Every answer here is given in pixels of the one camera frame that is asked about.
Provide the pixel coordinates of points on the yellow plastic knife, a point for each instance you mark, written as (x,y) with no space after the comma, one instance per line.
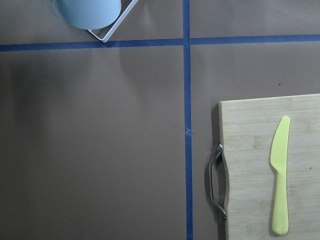
(278,161)

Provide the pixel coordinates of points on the white cup rack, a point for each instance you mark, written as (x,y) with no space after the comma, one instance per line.
(105,33)

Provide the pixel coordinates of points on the wooden cutting board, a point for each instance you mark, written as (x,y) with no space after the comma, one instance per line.
(247,128)

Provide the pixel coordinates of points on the blue cup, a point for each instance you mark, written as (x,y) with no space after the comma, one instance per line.
(88,14)

